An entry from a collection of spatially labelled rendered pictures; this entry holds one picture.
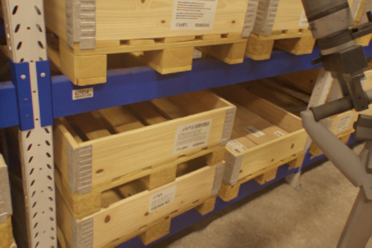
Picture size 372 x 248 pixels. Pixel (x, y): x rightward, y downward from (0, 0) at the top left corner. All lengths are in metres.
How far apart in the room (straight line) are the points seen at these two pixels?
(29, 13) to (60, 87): 0.25
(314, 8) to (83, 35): 0.65
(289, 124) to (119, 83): 1.61
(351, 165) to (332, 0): 0.40
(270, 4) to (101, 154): 0.97
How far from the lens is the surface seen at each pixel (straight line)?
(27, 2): 1.04
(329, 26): 0.80
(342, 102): 0.85
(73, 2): 1.01
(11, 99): 1.12
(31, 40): 1.07
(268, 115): 2.63
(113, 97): 1.23
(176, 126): 1.38
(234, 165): 1.86
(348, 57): 0.79
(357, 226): 1.01
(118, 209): 1.47
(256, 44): 1.60
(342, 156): 0.88
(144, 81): 1.27
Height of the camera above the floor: 1.62
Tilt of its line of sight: 25 degrees down
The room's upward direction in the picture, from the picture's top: 8 degrees clockwise
